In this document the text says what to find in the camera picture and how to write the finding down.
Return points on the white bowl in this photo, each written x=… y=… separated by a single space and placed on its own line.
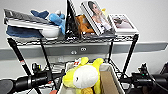
x=50 y=33

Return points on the white box with photo print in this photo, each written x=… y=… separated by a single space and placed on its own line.
x=123 y=23

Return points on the yellow white plush toy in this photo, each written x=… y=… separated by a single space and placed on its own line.
x=83 y=78

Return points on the dark blue cloth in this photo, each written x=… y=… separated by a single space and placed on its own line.
x=20 y=33

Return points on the black standing packet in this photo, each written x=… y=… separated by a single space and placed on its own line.
x=71 y=20

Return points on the brown cardboard box in basket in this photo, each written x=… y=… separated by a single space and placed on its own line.
x=109 y=83

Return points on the small wall socket plate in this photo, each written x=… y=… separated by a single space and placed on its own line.
x=83 y=49
x=73 y=52

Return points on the blue plush toy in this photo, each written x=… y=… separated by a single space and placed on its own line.
x=55 y=19

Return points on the orange plush toy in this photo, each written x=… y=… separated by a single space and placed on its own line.
x=85 y=25

